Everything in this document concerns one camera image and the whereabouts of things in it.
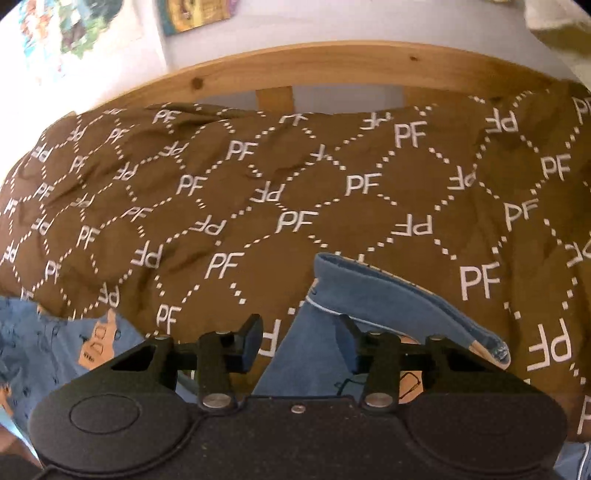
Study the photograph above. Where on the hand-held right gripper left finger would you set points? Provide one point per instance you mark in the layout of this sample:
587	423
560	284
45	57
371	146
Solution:
250	339

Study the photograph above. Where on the wooden bed frame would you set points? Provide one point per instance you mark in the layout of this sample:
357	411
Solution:
323	62

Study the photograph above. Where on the green cream cloth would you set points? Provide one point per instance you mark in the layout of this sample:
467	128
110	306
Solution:
561	32

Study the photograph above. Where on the yellow green wall poster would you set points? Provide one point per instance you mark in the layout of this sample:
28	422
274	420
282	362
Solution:
191	13

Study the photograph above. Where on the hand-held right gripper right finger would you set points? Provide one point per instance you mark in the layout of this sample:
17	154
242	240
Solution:
347	344

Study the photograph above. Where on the colourful wall poster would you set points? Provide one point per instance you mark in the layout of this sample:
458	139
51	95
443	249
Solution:
55	32

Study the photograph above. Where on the blue printed pants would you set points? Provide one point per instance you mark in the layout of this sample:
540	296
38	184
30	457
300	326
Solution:
318	332

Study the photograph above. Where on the brown printed blanket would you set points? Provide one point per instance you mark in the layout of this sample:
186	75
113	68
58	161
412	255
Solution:
258	184

